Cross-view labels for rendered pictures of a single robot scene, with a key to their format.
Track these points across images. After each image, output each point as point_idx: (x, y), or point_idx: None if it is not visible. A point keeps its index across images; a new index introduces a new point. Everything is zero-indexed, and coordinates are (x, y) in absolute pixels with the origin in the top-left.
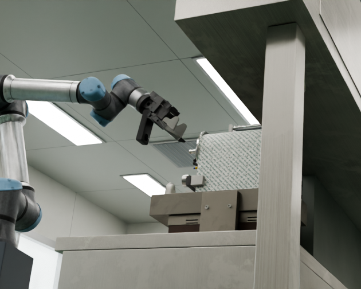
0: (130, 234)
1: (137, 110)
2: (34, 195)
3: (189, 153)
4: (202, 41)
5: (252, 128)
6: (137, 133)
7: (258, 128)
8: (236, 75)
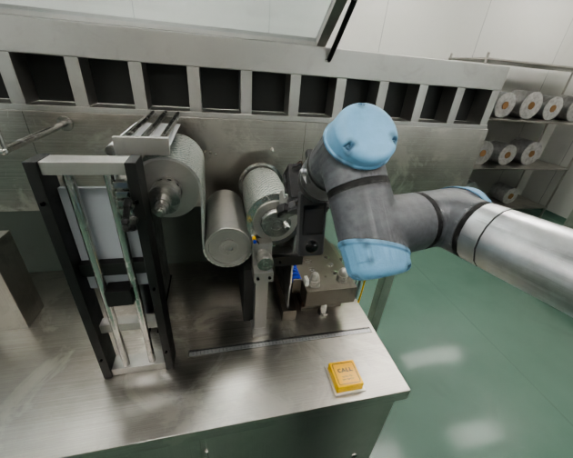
0: (368, 320)
1: (326, 200)
2: None
3: (286, 230)
4: None
5: (171, 138)
6: (323, 243)
7: (169, 136)
8: None
